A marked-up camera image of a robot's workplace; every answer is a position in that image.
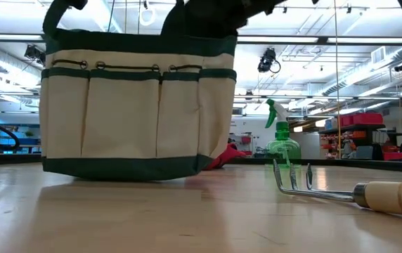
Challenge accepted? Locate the red tool cart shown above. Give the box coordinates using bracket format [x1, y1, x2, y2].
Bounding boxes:
[240, 135, 253, 156]

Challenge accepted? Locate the red storage bin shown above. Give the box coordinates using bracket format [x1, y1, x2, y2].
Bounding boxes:
[339, 112, 384, 127]
[383, 151, 402, 162]

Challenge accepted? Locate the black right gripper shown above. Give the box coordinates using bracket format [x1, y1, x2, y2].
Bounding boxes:
[183, 0, 258, 38]

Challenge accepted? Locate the white hanging ring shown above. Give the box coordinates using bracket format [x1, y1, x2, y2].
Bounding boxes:
[139, 6, 156, 27]

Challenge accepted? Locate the black storage shelf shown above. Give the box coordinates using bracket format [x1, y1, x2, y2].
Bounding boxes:
[318, 112, 387, 160]

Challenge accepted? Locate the cream and green gardening bag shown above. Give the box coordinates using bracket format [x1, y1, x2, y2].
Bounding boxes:
[39, 0, 239, 183]

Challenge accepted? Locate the green spray bottle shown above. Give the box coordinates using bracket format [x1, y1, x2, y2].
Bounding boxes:
[264, 98, 302, 168]

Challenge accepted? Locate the black ceiling-mounted device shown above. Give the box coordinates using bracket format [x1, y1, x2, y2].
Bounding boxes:
[24, 44, 46, 67]

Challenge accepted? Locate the yellow hanging cable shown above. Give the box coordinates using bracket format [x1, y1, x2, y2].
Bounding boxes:
[333, 0, 342, 160]

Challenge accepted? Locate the red gardening glove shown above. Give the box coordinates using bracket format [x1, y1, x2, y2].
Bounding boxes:
[204, 143, 247, 171]

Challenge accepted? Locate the black overhead camera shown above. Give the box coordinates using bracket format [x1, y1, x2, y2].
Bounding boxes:
[257, 48, 282, 74]

